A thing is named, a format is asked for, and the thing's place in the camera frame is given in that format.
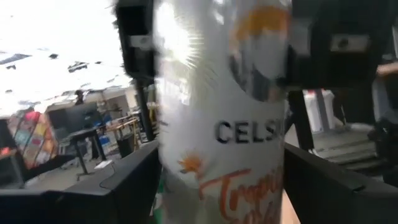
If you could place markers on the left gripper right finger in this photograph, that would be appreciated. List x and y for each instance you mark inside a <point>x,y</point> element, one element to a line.
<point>342,208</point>

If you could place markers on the black desk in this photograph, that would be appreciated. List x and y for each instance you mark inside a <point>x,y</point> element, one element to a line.
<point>77,124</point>

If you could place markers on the wooden workbench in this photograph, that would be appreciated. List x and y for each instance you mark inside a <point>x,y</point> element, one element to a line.
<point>124,124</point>

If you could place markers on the colourful patchwork quilt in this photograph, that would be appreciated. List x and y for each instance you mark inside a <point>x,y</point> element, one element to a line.
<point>34,140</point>

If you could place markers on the person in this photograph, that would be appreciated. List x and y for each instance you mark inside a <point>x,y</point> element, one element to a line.
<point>79,96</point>
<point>388,130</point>

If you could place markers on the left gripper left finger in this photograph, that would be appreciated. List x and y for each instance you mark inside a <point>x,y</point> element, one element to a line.
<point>93,208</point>

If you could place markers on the tall can black lid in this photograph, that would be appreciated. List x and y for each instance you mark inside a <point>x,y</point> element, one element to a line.
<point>224,109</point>

